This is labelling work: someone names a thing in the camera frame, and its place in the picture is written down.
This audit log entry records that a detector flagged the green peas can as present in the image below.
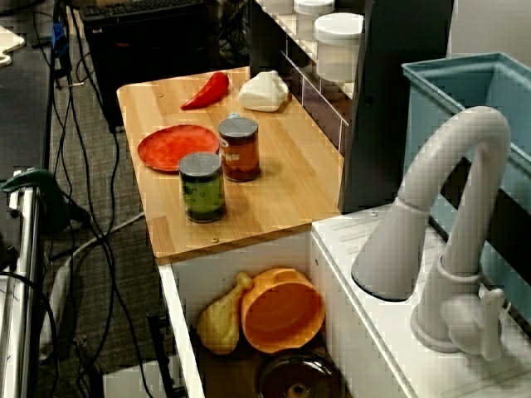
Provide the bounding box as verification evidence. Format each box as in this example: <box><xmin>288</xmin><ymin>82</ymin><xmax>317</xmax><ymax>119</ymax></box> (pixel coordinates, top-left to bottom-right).
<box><xmin>178</xmin><ymin>151</ymin><xmax>228</xmax><ymax>225</ymax></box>

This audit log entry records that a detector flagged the brown beans can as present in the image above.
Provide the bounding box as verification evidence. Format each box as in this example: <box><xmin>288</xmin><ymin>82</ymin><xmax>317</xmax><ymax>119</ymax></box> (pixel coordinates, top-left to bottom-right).
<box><xmin>217</xmin><ymin>117</ymin><xmax>261</xmax><ymax>183</ymax></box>

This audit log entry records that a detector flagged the white cloth lump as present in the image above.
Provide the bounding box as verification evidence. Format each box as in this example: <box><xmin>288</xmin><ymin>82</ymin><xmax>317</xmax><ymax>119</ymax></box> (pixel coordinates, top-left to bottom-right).
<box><xmin>237</xmin><ymin>70</ymin><xmax>292</xmax><ymax>113</ymax></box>

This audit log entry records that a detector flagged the red round plate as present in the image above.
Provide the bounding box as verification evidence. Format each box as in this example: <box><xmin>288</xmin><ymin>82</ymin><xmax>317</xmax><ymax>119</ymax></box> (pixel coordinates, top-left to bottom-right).
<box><xmin>137</xmin><ymin>124</ymin><xmax>220</xmax><ymax>173</ymax></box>

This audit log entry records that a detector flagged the orange toy pot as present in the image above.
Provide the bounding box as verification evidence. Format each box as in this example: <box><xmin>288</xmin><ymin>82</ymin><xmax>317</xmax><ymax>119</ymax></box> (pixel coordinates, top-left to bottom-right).
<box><xmin>240</xmin><ymin>267</ymin><xmax>326</xmax><ymax>354</ymax></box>

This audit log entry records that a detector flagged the red chili pepper toy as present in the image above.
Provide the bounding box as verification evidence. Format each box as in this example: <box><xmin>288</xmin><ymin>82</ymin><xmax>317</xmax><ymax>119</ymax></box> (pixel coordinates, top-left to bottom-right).
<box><xmin>180</xmin><ymin>70</ymin><xmax>231</xmax><ymax>111</ymax></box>

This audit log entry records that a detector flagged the yellow toy chicken drumstick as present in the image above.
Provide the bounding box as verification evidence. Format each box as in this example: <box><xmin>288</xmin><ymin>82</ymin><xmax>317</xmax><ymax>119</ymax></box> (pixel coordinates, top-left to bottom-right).
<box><xmin>196</xmin><ymin>271</ymin><xmax>255</xmax><ymax>356</ymax></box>

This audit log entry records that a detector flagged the dark kitchen hutch shelf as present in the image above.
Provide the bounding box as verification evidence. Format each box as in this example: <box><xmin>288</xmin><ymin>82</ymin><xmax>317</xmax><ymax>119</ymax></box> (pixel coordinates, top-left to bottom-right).
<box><xmin>248</xmin><ymin>0</ymin><xmax>455</xmax><ymax>215</ymax></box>

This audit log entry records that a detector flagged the white toy sink unit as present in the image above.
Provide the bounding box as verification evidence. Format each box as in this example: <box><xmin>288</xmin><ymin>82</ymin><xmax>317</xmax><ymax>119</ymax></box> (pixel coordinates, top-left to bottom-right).
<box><xmin>158</xmin><ymin>202</ymin><xmax>531</xmax><ymax>398</ymax></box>

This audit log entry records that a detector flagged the tall white lidded jar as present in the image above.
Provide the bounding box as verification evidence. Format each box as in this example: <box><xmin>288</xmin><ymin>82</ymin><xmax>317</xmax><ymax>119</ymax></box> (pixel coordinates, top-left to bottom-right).
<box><xmin>314</xmin><ymin>12</ymin><xmax>366</xmax><ymax>84</ymax></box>

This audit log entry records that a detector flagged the dark round pot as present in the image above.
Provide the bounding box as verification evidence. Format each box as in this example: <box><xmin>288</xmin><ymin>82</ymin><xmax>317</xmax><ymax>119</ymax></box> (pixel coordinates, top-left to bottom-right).
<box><xmin>255</xmin><ymin>351</ymin><xmax>343</xmax><ymax>398</ymax></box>

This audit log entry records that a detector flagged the small white lidded jar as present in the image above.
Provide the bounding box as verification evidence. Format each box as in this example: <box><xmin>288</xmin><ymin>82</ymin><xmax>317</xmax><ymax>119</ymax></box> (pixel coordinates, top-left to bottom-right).
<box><xmin>292</xmin><ymin>0</ymin><xmax>335</xmax><ymax>41</ymax></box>

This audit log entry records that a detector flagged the grey toy faucet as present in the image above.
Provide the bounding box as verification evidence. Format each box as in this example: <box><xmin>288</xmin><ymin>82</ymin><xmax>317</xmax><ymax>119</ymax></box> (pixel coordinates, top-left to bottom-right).
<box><xmin>350</xmin><ymin>105</ymin><xmax>512</xmax><ymax>365</ymax></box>

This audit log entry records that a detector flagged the green clamp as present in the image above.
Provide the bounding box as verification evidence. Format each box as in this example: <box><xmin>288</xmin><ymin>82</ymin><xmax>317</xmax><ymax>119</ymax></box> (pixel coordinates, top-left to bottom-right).
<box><xmin>0</xmin><ymin>167</ymin><xmax>71</xmax><ymax>235</ymax></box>

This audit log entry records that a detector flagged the blue plastic bin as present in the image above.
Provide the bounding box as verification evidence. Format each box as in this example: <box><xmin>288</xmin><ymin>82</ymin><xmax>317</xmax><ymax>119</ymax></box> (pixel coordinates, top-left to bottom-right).
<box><xmin>401</xmin><ymin>51</ymin><xmax>531</xmax><ymax>328</ymax></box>

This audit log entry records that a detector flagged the black keyboard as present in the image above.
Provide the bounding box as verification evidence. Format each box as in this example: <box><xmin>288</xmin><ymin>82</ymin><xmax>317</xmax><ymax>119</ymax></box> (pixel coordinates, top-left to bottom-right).
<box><xmin>82</xmin><ymin>0</ymin><xmax>207</xmax><ymax>17</ymax></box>

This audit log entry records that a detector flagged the white box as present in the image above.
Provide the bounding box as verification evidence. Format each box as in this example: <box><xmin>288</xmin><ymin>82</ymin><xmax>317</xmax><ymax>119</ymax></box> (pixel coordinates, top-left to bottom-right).
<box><xmin>102</xmin><ymin>359</ymin><xmax>167</xmax><ymax>398</ymax></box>

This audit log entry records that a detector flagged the white power strip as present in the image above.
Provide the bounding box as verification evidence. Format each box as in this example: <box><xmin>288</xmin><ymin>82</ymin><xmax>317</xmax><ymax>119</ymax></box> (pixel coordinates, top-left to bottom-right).
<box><xmin>39</xmin><ymin>256</ymin><xmax>74</xmax><ymax>362</ymax></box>

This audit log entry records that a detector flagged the dark desk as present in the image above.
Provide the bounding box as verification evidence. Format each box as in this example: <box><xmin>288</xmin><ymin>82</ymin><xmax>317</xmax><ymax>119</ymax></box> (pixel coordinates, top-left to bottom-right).
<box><xmin>0</xmin><ymin>0</ymin><xmax>55</xmax><ymax>175</ymax></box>

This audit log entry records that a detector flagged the grey cable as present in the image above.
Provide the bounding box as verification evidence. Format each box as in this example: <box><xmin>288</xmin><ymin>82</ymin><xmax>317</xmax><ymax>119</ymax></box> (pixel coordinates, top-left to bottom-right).
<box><xmin>49</xmin><ymin>211</ymin><xmax>146</xmax><ymax>262</ymax></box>

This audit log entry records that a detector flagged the thin black cable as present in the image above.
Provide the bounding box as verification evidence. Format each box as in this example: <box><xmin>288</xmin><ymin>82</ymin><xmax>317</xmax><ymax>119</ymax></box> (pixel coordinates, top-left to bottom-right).
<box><xmin>66</xmin><ymin>0</ymin><xmax>154</xmax><ymax>398</ymax></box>

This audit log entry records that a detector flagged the black cabinet handle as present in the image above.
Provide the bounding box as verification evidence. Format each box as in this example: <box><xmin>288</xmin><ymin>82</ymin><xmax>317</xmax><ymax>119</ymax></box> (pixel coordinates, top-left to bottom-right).
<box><xmin>145</xmin><ymin>311</ymin><xmax>178</xmax><ymax>398</ymax></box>

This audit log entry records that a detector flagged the metal frame rail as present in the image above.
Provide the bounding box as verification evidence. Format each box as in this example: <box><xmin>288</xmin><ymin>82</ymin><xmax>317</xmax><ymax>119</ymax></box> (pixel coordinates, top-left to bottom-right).
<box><xmin>0</xmin><ymin>169</ymin><xmax>42</xmax><ymax>398</ymax></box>

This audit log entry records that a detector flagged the thick black cable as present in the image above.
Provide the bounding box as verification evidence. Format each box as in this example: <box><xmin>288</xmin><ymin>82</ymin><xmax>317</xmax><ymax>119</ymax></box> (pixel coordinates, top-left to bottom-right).
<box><xmin>0</xmin><ymin>271</ymin><xmax>59</xmax><ymax>398</ymax></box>

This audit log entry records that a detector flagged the blue cable connector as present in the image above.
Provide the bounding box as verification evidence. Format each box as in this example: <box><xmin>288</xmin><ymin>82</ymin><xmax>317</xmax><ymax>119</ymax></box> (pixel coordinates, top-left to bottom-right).
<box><xmin>50</xmin><ymin>22</ymin><xmax>70</xmax><ymax>59</ymax></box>

